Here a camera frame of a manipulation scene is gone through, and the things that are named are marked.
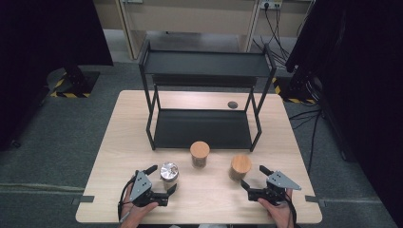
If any white wall power outlet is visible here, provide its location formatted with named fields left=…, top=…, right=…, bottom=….
left=259, top=0, right=283, bottom=10

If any star anise jar wooden lid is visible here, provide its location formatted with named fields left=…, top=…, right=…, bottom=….
left=228, top=154, right=253, bottom=182

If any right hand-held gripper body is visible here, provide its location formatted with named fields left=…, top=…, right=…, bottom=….
left=247, top=170, right=302, bottom=207

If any hand-held gripper black cable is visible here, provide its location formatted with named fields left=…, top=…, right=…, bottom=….
left=284, top=189, right=301, bottom=228
left=117, top=175, right=140, bottom=222

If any grey floor tape patch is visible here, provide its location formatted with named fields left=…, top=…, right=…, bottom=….
left=304, top=195, right=327, bottom=207
left=71, top=195, right=95, bottom=205

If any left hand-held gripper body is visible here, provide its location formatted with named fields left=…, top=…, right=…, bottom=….
left=127, top=170, right=169, bottom=208

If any beige floor tape strip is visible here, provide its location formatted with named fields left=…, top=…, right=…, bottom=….
left=0, top=182, right=86, bottom=193

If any glass jar with silver lid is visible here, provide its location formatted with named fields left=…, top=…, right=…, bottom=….
left=159, top=161, right=180, bottom=191

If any black floor cable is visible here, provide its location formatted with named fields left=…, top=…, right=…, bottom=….
left=288, top=108, right=322, bottom=122
left=307, top=110, right=322, bottom=175
left=291, top=113, right=321, bottom=130

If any cinnamon jar with wooden lid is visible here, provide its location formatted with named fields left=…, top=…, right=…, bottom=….
left=189, top=141, right=211, bottom=169

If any person's right hand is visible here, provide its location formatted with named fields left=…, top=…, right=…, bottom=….
left=257, top=188, right=296, bottom=228

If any black power cable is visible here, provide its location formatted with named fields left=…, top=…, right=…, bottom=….
left=253, top=7, right=288, bottom=69
left=264, top=8, right=291, bottom=61

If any black metal two-tier rack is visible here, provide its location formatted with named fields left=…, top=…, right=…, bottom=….
left=138, top=39, right=278, bottom=152

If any left hand-held gripper black cable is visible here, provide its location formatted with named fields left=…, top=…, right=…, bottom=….
left=117, top=175, right=140, bottom=222

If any black stand base hazard tape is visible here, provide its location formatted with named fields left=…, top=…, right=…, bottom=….
left=47, top=65, right=101, bottom=99
left=272, top=74, right=317, bottom=105

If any right hand-held gripper black cable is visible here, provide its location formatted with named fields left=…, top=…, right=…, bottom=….
left=284, top=189, right=301, bottom=228

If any person's left hand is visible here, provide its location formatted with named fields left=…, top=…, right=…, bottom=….
left=120, top=189, right=160, bottom=228

